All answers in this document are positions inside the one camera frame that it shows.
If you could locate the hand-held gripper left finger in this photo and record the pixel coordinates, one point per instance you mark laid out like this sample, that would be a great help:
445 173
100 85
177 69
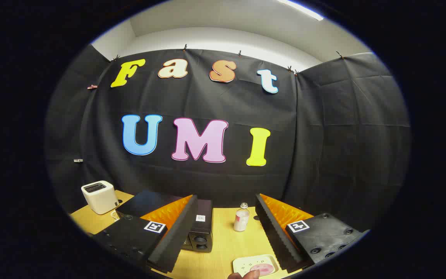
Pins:
176 240

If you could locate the black toaster oven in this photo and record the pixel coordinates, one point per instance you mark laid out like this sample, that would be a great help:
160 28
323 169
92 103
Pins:
201 236

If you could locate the pink ham slice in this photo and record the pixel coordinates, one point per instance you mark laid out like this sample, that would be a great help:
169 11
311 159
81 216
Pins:
263 268

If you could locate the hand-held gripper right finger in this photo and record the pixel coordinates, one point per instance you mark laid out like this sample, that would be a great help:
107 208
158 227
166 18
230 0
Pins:
275 236

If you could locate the white bread toaster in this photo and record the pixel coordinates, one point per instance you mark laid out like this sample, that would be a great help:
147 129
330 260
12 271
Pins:
99 199

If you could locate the cream square plate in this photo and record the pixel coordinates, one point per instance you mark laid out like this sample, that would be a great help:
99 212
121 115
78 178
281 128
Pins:
244 263

